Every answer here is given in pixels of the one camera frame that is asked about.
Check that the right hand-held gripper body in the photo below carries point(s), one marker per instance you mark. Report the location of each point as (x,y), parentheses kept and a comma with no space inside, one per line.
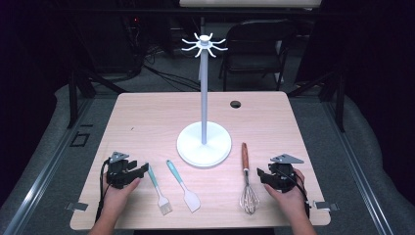
(282,182)

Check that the aluminium floor rail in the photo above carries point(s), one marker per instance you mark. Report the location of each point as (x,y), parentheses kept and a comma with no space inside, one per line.
(355,163)
(49,166)

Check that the white hook rack stand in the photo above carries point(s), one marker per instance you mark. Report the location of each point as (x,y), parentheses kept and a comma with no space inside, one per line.
(204,153)

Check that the metal table bracket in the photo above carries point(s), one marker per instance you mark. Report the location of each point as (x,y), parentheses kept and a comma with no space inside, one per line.
(78,206)
(324,205)

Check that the black tape square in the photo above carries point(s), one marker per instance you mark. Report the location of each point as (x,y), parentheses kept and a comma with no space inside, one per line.
(72,139)

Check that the black folding chair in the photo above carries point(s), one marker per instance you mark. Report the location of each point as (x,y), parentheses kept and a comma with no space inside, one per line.
(257,36)

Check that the black metal stand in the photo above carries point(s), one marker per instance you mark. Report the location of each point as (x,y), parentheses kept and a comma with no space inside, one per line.
(341,104)
(72,101)

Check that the person's right hand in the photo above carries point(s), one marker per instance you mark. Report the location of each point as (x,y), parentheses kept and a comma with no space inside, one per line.
(292,204)

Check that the person's left hand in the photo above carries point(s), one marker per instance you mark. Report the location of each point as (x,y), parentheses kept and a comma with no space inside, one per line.
(114,200)

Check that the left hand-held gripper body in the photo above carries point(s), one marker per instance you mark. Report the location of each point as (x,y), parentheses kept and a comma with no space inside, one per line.
(117,173)

